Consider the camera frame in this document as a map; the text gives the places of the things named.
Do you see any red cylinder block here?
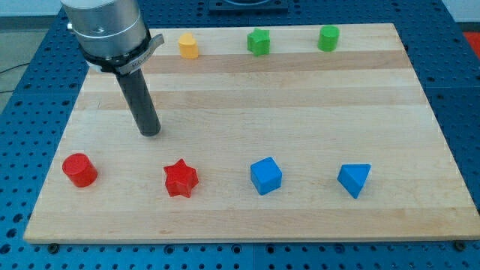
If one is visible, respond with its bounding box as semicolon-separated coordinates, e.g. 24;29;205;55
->
62;153;98;188

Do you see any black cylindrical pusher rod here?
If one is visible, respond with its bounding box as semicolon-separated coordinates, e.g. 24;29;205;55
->
116;69;161;137

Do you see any red star block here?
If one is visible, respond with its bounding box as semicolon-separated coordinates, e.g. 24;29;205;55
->
163;159;199;198

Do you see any black cable on floor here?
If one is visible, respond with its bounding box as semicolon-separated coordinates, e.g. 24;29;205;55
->
0;61;31;95

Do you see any blue triangle block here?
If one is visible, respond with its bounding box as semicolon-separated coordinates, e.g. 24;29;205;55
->
337;163;371;199

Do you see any yellow heart block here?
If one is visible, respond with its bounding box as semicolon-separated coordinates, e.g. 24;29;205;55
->
178;32;199;59

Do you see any blue cube block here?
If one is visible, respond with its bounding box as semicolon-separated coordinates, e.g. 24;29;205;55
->
250;157;283;195

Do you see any green star block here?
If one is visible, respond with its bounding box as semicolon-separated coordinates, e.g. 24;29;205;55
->
247;28;270;56

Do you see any wooden board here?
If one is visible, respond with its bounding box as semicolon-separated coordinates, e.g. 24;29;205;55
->
24;23;479;244

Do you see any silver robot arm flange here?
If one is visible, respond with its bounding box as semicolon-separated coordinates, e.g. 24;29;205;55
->
61;0;164;76

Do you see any green cylinder block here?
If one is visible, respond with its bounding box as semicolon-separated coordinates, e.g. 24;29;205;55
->
317;25;340;52

